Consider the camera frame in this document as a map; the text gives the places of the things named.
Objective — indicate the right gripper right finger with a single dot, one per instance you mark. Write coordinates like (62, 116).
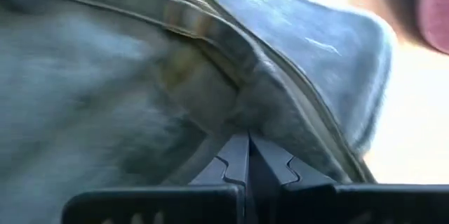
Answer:
(280, 196)

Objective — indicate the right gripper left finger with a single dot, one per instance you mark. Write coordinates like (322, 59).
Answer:
(224, 196)

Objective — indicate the grey-green denim cap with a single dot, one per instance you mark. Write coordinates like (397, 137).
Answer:
(140, 76)

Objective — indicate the pink cap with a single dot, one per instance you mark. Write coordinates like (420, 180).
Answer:
(435, 6)

